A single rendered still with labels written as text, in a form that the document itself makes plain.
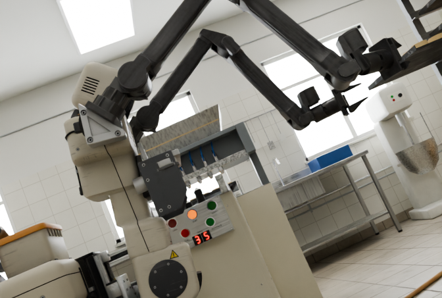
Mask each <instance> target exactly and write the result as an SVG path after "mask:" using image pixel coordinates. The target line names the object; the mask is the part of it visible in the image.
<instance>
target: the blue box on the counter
mask: <svg viewBox="0 0 442 298"><path fill-rule="evenodd" d="M351 156H353V153H352V151H351V149H350V147H349V145H348V144H346V145H344V146H342V147H340V148H337V149H335V150H333V151H330V152H328V153H326V154H323V155H321V156H319V157H316V158H315V159H313V160H311V161H310V162H308V166H309V168H310V170H311V172H312V173H314V172H317V171H319V170H321V169H323V168H325V167H328V166H330V165H332V164H335V163H337V162H339V161H342V160H344V159H346V158H349V157H351Z"/></svg>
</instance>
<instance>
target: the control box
mask: <svg viewBox="0 0 442 298"><path fill-rule="evenodd" d="M211 201H214V202H215V203H216V208H215V209H214V210H210V209H209V208H208V203H209V202H211ZM191 210H194V211H195V212H196V213H197V216H196V217H195V218H194V219H191V218H189V217H188V212H189V211H191ZM208 218H212V219H213V220H214V224H213V225H212V226H208V225H207V223H206V221H207V219H208ZM171 219H174V220H175V221H176V223H177V224H176V226H175V227H174V228H171V227H170V226H169V225H168V229H169V231H170V236H171V239H172V244H175V243H179V242H186V243H187V244H188V245H189V247H190V249H192V248H194V247H196V246H198V245H200V244H203V243H205V242H207V241H210V240H212V239H214V238H216V237H218V236H221V235H223V234H225V233H228V232H230V231H232V230H234V227H233V224H232V222H231V220H230V217H229V216H228V213H227V211H226V208H225V206H224V204H223V202H222V199H221V197H220V195H217V196H215V197H212V198H210V199H208V200H206V201H203V202H202V203H199V204H197V205H194V206H192V207H190V208H188V209H186V210H184V213H183V214H181V215H178V216H176V217H174V218H171ZM184 229H187V230H189V235H188V236H187V237H183V236H182V235H181V232H182V230H184ZM205 232H207V233H208V236H209V239H208V240H207V239H205V236H204V233H205ZM195 236H199V239H200V240H201V241H200V243H197V242H196V240H195Z"/></svg>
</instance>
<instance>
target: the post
mask: <svg viewBox="0 0 442 298"><path fill-rule="evenodd" d="M397 2H398V4H399V6H400V8H401V10H402V12H403V14H404V16H405V18H406V19H407V21H408V23H409V25H410V27H411V29H412V31H413V32H414V35H415V36H416V39H417V40H418V42H420V41H422V38H421V37H420V35H421V34H424V33H426V31H425V29H424V27H423V25H422V23H421V22H420V19H419V18H418V19H416V20H413V21H412V20H411V18H410V17H409V15H408V14H409V13H412V12H414V11H415V10H414V8H413V6H412V5H411V3H410V1H409V0H397ZM431 67H432V68H433V71H434V72H435V74H436V76H437V78H438V80H439V81H440V83H441V85H442V61H441V62H439V63H437V64H435V63H433V64H431Z"/></svg>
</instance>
